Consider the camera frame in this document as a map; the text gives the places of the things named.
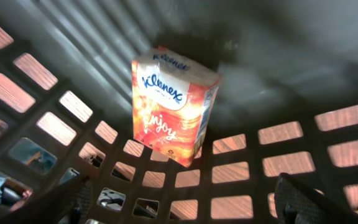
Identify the orange Kleenex tissue pack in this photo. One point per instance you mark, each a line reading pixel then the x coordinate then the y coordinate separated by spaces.
pixel 172 99

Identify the grey plastic shopping basket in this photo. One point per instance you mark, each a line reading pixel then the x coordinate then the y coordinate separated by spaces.
pixel 284 62

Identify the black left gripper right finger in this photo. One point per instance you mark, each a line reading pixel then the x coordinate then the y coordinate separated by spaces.
pixel 296 203

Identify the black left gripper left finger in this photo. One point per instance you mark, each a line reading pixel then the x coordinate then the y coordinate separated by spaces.
pixel 69 202

